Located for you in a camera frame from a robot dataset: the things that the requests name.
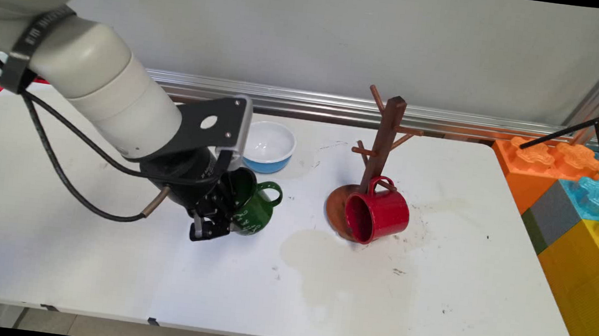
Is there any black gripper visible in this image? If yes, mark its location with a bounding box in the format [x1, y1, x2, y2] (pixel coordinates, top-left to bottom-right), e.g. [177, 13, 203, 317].
[132, 141, 249, 247]

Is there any green enamel mug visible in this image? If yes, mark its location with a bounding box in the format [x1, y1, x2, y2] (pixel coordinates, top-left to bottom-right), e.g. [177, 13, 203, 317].
[214, 166, 286, 240]

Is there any white bowl with blue outside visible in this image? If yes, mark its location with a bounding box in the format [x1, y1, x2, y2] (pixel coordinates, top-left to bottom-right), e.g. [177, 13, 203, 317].
[241, 118, 299, 177]

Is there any red enamel mug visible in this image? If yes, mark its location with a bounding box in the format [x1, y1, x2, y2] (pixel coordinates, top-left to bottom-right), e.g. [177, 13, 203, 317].
[341, 172, 415, 249]

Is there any brown wooden mug tree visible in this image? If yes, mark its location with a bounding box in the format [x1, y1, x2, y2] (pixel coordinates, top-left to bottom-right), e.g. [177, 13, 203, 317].
[322, 81, 430, 249]

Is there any orange giant building block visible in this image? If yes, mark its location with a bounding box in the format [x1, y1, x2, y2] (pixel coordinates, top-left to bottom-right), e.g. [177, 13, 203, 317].
[486, 134, 599, 223]

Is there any green giant building block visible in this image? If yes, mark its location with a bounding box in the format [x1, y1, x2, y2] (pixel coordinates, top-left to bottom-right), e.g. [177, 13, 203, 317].
[517, 208, 551, 257]

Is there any gray giant building block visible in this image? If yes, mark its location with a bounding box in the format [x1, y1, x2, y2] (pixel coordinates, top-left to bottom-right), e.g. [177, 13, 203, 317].
[524, 177, 588, 251]

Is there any black tripod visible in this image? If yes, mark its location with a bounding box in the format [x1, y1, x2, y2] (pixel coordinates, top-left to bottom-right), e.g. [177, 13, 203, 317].
[515, 87, 599, 188]

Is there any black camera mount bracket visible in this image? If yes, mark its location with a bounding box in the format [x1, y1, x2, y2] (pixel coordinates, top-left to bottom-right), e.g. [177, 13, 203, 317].
[169, 90, 249, 170]

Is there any thick black cable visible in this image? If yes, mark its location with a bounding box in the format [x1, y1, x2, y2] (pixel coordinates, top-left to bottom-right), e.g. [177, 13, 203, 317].
[8, 91, 179, 228]

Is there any horizontal aluminium rail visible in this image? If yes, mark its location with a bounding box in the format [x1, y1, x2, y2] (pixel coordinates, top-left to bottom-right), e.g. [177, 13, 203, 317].
[142, 69, 599, 154]

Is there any black strap on arm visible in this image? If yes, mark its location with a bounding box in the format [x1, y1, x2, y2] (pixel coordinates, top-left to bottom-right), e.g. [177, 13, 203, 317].
[0, 0, 78, 100]

